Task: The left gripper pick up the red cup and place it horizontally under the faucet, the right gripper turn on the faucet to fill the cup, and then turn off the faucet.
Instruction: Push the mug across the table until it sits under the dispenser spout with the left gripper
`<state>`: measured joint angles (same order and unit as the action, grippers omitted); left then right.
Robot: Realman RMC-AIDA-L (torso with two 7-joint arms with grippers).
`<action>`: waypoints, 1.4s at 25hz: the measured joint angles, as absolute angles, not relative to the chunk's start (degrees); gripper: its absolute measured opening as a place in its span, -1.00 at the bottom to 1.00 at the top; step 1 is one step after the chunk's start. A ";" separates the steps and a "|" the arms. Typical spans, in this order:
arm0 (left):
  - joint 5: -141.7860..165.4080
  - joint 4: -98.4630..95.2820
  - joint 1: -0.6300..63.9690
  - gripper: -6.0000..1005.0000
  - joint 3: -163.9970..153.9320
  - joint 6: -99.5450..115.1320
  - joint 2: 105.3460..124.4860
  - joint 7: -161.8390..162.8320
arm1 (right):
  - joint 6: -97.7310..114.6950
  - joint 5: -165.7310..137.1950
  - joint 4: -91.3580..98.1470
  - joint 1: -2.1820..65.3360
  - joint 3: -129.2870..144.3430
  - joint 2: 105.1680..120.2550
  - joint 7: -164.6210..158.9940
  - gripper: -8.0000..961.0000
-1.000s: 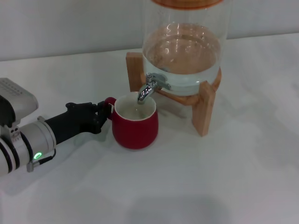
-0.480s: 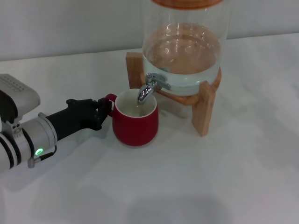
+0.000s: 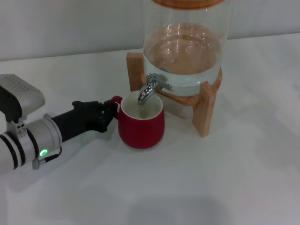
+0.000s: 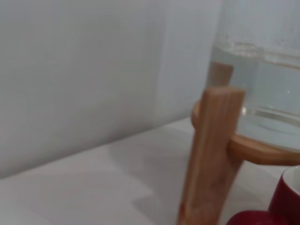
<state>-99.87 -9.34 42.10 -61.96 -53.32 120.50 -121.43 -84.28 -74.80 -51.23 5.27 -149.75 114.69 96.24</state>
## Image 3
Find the chrome faucet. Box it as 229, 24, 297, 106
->
137, 73, 173, 105

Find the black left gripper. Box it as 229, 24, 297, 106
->
50, 99, 119, 143

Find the wooden dispenser stand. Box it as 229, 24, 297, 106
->
126, 52, 223, 138

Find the wooden jar lid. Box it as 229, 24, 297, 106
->
151, 0, 225, 10

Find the red ceramic cup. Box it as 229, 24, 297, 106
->
109, 92, 165, 150

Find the thin left arm cable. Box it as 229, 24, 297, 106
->
37, 145, 63, 163

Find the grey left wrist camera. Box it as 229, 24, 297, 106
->
0, 74, 45, 123

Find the glass water dispenser jar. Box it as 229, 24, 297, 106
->
142, 0, 233, 97

